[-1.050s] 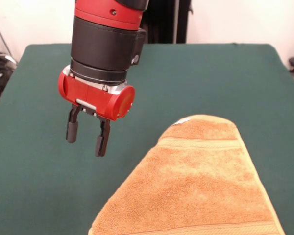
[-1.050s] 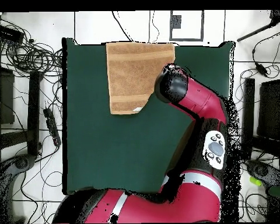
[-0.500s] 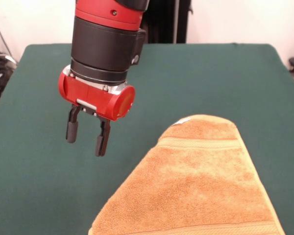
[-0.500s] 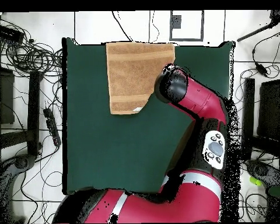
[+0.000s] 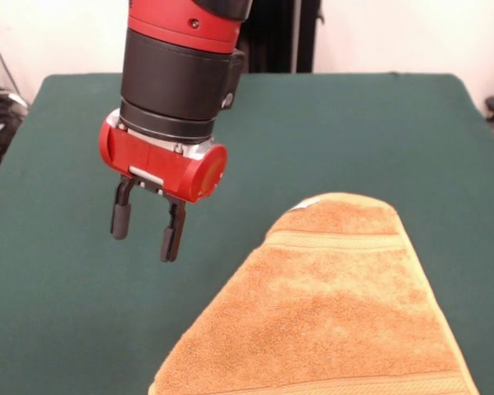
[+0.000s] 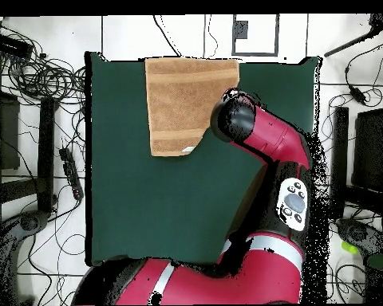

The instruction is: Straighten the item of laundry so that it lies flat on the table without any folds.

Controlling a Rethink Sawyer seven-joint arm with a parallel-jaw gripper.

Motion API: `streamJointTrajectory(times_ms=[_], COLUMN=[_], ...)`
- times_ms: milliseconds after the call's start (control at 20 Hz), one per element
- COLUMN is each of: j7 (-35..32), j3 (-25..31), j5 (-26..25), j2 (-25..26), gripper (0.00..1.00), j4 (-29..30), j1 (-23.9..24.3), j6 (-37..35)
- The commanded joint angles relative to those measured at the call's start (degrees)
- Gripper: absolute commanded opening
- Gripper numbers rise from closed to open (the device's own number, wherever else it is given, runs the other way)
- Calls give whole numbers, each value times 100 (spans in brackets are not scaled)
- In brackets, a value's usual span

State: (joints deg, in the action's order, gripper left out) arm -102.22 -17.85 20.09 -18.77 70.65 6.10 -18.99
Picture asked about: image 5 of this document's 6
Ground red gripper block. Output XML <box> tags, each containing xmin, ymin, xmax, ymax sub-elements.
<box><xmin>98</xmin><ymin>109</ymin><xmax>228</xmax><ymax>263</ymax></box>

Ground tan terry towel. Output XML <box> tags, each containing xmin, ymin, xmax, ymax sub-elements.
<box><xmin>147</xmin><ymin>192</ymin><xmax>481</xmax><ymax>395</ymax></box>

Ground dark green table cloth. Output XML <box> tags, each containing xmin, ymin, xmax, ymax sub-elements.
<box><xmin>0</xmin><ymin>72</ymin><xmax>494</xmax><ymax>395</ymax></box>

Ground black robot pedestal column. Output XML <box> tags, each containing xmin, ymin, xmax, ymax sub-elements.
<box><xmin>234</xmin><ymin>0</ymin><xmax>326</xmax><ymax>75</ymax></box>

